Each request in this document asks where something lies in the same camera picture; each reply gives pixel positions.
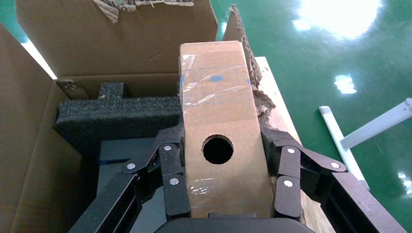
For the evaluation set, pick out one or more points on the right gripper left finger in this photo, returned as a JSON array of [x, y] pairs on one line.
[[175, 193]]

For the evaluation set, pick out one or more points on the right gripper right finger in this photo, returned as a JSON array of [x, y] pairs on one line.
[[288, 196]]

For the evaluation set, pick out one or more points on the brown cardboard flap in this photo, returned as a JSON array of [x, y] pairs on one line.
[[219, 115]]

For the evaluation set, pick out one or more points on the big open cardboard box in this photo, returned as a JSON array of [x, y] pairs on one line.
[[112, 41]]

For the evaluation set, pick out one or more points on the plywood board platform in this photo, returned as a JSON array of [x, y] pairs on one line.
[[280, 106]]

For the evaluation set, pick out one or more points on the black foam insert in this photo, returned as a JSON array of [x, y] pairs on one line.
[[116, 115]]

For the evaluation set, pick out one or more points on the white tubular table foot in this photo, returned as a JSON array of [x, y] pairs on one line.
[[373, 127]]

